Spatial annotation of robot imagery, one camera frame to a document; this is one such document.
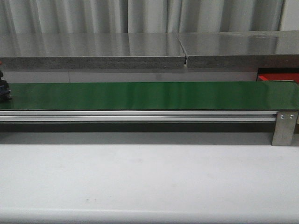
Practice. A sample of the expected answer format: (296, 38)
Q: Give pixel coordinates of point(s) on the green conveyor belt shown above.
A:
(266, 95)

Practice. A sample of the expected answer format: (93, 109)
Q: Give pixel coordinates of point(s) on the red mushroom push button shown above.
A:
(5, 92)

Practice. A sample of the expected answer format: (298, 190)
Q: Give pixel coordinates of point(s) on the grey pleated curtain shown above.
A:
(139, 16)

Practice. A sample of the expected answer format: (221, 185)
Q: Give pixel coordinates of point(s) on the aluminium conveyor side rail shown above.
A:
(137, 116)

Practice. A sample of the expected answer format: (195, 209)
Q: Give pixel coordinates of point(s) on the red plastic tray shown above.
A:
(279, 77)

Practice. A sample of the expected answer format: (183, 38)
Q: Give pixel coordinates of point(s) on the steel conveyor support bracket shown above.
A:
(284, 128)

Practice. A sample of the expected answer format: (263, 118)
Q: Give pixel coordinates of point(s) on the left grey stone slab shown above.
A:
(46, 52)

